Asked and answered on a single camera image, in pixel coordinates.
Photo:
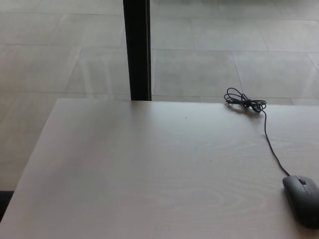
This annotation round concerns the black computer mouse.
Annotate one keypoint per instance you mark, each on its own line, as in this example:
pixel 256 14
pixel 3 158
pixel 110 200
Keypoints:
pixel 302 200

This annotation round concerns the black vertical post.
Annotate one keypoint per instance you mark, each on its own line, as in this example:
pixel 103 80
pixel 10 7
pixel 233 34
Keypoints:
pixel 137 49

